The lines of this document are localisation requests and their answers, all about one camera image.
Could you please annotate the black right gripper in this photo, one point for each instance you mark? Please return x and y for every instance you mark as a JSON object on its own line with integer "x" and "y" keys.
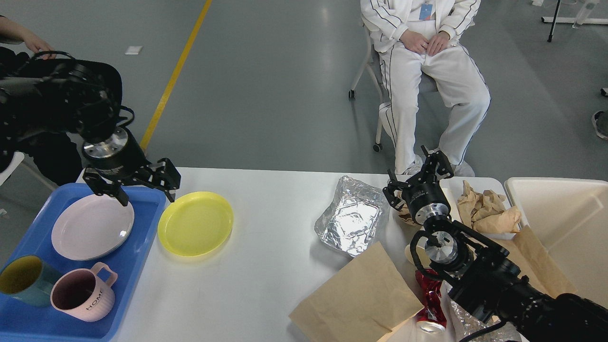
{"x": 426, "y": 198}

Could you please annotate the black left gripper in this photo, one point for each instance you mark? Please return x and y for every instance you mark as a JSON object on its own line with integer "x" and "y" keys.
{"x": 118, "y": 158}

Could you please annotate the yellow plate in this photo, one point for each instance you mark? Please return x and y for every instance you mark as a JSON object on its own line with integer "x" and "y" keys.
{"x": 196, "y": 224}

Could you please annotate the pink ribbed mug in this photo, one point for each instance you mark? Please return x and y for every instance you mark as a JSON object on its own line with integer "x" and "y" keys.
{"x": 85, "y": 294}

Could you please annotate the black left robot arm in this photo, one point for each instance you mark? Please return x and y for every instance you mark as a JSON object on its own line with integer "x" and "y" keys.
{"x": 68, "y": 95}

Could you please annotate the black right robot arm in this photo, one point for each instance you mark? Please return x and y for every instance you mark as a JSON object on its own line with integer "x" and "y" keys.
{"x": 484, "y": 281}

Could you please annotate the pink plate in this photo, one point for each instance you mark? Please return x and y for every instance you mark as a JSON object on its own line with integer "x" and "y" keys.
{"x": 92, "y": 227}

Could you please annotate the white office chair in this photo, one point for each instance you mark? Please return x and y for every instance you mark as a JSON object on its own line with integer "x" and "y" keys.
{"x": 371, "y": 65}

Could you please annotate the crumpled brown paper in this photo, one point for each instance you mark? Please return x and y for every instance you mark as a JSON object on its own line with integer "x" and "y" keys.
{"x": 485, "y": 212}

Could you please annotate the aluminium foil tray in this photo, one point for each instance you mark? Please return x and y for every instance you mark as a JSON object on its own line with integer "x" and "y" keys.
{"x": 351, "y": 221}

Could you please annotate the crushed red soda can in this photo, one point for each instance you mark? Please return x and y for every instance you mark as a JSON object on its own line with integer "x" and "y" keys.
{"x": 431, "y": 319}

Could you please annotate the white side table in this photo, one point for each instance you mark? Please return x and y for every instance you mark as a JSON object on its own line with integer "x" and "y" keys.
{"x": 17, "y": 159}

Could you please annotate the flat brown paper bag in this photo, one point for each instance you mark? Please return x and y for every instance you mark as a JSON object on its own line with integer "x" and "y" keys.
{"x": 368, "y": 300}

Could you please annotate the person in white tracksuit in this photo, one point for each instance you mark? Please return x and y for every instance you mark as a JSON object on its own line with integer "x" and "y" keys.
{"x": 421, "y": 37}

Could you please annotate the teal mug yellow inside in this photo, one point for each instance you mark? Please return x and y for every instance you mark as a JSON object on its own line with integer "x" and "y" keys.
{"x": 29, "y": 279}

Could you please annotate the brown paper sheet right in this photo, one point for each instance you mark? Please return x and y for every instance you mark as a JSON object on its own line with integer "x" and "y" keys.
{"x": 529, "y": 254}

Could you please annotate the cream plastic bin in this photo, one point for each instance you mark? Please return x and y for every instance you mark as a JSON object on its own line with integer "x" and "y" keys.
{"x": 569, "y": 217}

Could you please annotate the blue plastic tray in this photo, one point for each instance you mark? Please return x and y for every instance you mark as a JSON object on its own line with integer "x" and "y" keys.
{"x": 20, "y": 322}

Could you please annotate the white stand base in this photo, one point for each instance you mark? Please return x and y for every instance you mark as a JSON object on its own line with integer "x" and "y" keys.
{"x": 582, "y": 17}

